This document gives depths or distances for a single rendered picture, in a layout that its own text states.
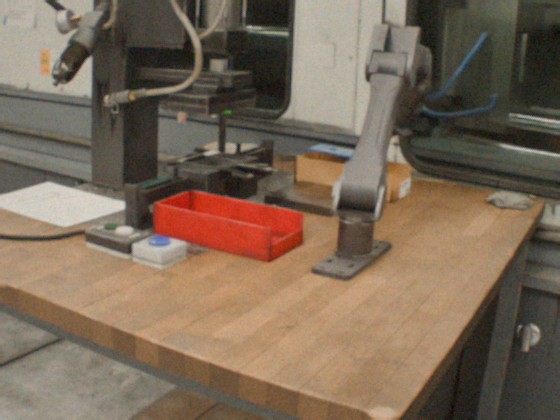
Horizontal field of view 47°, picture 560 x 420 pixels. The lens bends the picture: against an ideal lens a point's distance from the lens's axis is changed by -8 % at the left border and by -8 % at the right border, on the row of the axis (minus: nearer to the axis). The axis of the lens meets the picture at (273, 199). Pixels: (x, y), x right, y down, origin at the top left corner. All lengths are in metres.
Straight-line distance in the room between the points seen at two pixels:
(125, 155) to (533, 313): 1.14
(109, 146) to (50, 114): 1.28
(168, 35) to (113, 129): 0.27
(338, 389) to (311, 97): 1.38
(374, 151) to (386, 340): 0.39
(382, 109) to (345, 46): 0.79
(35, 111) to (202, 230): 1.82
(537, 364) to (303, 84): 1.06
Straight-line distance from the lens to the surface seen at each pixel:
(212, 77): 1.44
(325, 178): 1.64
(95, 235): 1.22
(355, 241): 1.17
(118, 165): 1.60
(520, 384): 2.02
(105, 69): 1.60
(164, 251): 1.13
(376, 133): 1.22
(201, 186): 1.42
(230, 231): 1.20
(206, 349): 0.89
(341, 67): 2.02
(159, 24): 1.49
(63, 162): 2.83
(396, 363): 0.88
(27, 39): 3.01
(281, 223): 1.28
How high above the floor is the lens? 1.32
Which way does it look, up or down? 16 degrees down
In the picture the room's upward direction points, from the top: 3 degrees clockwise
